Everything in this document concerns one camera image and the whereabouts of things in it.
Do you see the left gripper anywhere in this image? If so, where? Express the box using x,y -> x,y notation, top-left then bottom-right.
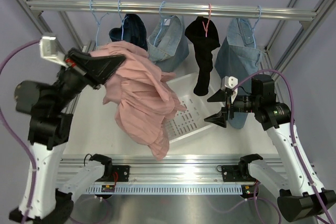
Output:
52,46 -> 127,111

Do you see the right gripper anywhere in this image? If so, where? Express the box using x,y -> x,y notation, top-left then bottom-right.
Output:
205,88 -> 260,127

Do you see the light blue wire hanger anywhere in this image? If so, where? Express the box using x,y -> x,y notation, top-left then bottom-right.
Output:
89,0 -> 110,49

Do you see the pink skirt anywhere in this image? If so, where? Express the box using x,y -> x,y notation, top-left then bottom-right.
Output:
91,41 -> 186,161

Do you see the black skirt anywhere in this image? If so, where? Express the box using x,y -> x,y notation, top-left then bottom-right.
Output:
185,16 -> 220,97

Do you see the pink wire hanger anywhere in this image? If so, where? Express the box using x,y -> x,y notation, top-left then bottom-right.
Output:
202,3 -> 212,38

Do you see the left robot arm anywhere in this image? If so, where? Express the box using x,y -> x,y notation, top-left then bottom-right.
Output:
9,49 -> 126,223

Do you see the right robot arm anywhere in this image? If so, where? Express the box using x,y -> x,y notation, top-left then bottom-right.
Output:
205,72 -> 335,223

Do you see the dark blue denim skirt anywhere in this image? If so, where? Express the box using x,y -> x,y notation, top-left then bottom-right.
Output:
109,14 -> 148,51

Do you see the blue hanger of dark denim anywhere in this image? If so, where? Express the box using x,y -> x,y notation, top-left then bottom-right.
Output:
116,0 -> 131,42

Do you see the light blue denim skirt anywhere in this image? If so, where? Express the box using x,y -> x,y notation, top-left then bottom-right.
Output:
147,15 -> 189,72

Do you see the blue hanger of light denim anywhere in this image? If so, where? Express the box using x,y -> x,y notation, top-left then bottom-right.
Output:
153,1 -> 166,47

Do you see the blue hanger far right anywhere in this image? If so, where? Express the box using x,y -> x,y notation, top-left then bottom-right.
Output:
238,5 -> 263,67

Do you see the white plastic basket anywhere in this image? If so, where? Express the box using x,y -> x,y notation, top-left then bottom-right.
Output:
165,73 -> 224,146

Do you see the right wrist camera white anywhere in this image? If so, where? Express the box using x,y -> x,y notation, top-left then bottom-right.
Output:
220,76 -> 238,102

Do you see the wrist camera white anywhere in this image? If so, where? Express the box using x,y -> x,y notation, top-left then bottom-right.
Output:
39,33 -> 67,68
220,76 -> 238,102

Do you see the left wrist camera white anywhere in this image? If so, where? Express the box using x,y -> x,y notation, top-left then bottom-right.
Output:
39,33 -> 67,68

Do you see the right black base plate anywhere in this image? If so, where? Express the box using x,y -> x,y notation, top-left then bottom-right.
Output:
220,165 -> 256,182

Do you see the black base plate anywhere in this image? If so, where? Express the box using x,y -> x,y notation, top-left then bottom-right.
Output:
96,165 -> 130,183
220,165 -> 256,182

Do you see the right aluminium frame post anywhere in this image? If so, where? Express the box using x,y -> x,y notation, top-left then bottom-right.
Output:
264,0 -> 336,78

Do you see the aluminium frame post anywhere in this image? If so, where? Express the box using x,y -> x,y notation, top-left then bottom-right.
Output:
264,0 -> 336,78
15,0 -> 96,52

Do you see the left aluminium frame post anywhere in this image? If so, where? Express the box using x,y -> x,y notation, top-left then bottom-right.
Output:
15,0 -> 96,52

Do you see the slotted cable duct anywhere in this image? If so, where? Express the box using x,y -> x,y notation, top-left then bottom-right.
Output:
84,184 -> 243,195

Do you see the aluminium hanging rail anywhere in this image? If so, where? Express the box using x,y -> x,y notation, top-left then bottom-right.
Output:
39,0 -> 317,22

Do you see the front aluminium rail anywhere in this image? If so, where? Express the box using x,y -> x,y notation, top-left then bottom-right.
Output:
57,155 -> 287,184

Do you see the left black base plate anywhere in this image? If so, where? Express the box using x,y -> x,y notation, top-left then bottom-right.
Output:
96,165 -> 130,183

